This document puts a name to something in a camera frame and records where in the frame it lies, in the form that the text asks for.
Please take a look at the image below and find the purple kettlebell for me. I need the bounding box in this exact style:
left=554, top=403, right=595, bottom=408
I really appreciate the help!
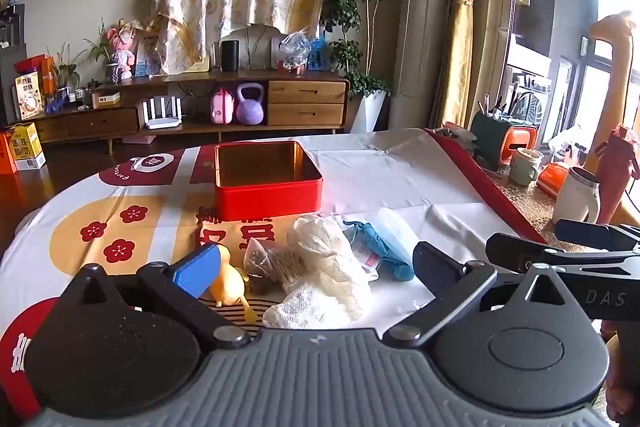
left=235, top=82, right=266, bottom=126

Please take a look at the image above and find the blue nitrile glove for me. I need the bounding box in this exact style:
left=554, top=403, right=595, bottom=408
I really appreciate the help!
left=344, top=219, right=417, bottom=282

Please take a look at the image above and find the clear bag of cotton swabs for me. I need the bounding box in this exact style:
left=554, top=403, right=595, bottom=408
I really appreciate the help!
left=242, top=238, right=307, bottom=297

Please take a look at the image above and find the black coffee machine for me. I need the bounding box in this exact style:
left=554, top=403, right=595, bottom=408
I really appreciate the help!
left=0, top=4, right=26, bottom=52

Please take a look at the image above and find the orange stool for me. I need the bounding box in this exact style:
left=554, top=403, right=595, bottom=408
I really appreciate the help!
left=500, top=126, right=539, bottom=166

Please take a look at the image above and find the yellow rubber duck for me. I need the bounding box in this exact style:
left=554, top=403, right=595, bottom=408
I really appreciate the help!
left=207, top=246, right=261, bottom=323

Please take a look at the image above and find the white router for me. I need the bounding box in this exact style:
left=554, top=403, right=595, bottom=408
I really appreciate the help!
left=142, top=99, right=184, bottom=130

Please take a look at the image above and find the white kettle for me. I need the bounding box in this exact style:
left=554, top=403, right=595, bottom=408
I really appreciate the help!
left=552, top=166, right=601, bottom=226

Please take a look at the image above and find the orange carton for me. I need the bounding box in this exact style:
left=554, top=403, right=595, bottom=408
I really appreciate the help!
left=0, top=129, right=19, bottom=176

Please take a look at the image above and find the potted orchid plant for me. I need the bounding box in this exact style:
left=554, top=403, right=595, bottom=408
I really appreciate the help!
left=82, top=24, right=122, bottom=84

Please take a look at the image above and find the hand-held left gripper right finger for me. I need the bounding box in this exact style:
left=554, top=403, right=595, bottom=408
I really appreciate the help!
left=381, top=242, right=583, bottom=349

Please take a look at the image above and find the person's right hand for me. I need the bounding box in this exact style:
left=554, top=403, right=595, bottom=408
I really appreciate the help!
left=605, top=332, right=640, bottom=425

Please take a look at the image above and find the pink toy suitcase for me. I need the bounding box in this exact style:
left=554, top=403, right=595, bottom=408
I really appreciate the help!
left=210, top=87, right=236, bottom=126

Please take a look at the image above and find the yellow snack box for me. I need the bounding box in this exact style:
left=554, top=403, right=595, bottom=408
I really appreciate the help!
left=13, top=74, right=44, bottom=120

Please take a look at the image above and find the dark cabinet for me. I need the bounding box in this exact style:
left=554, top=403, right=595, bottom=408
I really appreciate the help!
left=0, top=48, right=29, bottom=125

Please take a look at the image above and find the white tower air conditioner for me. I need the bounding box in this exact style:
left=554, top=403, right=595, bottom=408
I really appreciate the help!
left=389, top=0, right=449, bottom=130

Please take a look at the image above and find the green and white mug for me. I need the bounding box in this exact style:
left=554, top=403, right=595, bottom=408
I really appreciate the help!
left=508, top=147, right=544, bottom=187

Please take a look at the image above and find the printed white tablecloth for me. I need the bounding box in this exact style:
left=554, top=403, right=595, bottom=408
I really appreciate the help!
left=0, top=127, right=551, bottom=413

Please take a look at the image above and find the clear plastic bag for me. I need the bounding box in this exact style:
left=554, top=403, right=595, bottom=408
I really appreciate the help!
left=277, top=30, right=314, bottom=76

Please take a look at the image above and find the tan giraffe toy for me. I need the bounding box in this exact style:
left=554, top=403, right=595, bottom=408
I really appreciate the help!
left=587, top=10, right=640, bottom=170

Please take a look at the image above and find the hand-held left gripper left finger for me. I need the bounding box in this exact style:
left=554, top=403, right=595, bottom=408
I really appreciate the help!
left=60, top=244, right=251, bottom=353

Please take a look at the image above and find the yellow carton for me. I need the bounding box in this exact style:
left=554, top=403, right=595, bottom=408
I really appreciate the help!
left=10, top=122, right=47, bottom=170

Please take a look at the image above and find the small potted plant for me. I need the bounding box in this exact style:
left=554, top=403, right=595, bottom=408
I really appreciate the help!
left=47, top=43, right=84, bottom=90

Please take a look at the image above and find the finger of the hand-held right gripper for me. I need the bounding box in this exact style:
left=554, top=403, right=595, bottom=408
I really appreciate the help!
left=486, top=233, right=640, bottom=278
left=554, top=218, right=640, bottom=254

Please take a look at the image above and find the orange gift box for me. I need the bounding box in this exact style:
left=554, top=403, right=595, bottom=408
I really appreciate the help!
left=15, top=54, right=59, bottom=96

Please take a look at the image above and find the small packet with red label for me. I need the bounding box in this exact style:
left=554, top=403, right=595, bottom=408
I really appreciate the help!
left=349, top=237, right=382, bottom=282

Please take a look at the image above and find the potted tree in white planter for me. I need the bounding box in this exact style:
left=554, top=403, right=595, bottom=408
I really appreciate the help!
left=319, top=0, right=402, bottom=134

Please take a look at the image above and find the dark green utensil container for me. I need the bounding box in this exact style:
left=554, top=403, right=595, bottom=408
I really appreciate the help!
left=470, top=109, right=522, bottom=171

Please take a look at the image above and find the red tin box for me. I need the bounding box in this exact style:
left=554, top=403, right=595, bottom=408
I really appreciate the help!
left=214, top=140, right=324, bottom=222

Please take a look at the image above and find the light blue face mask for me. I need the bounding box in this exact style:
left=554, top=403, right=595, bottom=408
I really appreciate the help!
left=367, top=207, right=422, bottom=253

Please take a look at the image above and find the yellow curtain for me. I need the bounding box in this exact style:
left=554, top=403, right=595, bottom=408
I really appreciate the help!
left=440, top=0, right=517, bottom=128

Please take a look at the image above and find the wooden TV cabinet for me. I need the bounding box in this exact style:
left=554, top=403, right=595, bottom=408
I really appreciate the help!
left=22, top=73, right=352, bottom=156

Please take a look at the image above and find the picture book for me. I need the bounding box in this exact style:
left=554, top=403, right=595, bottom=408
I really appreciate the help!
left=134, top=34, right=161, bottom=78

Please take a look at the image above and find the black cylinder speaker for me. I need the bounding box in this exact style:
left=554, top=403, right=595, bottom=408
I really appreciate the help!
left=220, top=39, right=242, bottom=72

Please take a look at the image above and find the pink plush doll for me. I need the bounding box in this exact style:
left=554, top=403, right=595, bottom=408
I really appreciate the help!
left=107, top=19, right=139, bottom=80

